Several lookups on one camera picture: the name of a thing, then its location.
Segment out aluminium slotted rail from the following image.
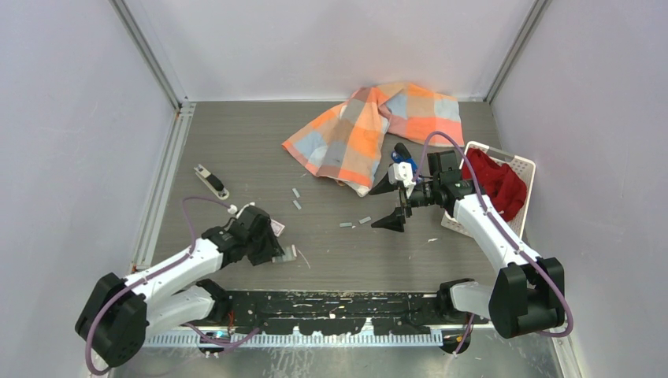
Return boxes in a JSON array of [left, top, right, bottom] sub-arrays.
[[143, 331, 443, 348]]

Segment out orange checkered cloth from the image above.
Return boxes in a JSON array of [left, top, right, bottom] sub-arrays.
[[282, 82, 464, 197]]

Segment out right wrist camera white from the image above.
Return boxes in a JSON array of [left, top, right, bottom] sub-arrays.
[[388, 162, 416, 198]]

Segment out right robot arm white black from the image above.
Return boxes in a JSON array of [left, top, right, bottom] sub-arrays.
[[369, 151, 573, 339]]

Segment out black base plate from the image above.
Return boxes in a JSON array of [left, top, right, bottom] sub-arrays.
[[192, 291, 466, 335]]

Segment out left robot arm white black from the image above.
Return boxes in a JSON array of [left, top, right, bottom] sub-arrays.
[[75, 203, 297, 375]]

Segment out white plastic basket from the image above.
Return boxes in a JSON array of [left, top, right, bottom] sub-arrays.
[[465, 141, 536, 239]]

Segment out red cloth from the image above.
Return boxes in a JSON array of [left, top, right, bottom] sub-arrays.
[[466, 149, 528, 222]]

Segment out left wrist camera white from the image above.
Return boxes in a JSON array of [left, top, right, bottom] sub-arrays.
[[228, 202, 256, 218]]

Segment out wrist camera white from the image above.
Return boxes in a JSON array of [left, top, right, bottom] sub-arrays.
[[228, 202, 256, 218], [388, 162, 416, 198]]

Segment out blue stapler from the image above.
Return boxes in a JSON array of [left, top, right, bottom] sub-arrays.
[[391, 143, 418, 174]]

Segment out staple box tray with staples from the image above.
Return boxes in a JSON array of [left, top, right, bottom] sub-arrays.
[[272, 244, 297, 264]]

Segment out red white staple box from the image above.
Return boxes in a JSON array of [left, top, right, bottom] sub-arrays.
[[270, 219, 285, 237]]

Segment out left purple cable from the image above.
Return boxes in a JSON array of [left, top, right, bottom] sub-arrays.
[[84, 196, 262, 376]]

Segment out black beige stapler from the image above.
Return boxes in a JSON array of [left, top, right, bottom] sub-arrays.
[[194, 165, 230, 200]]

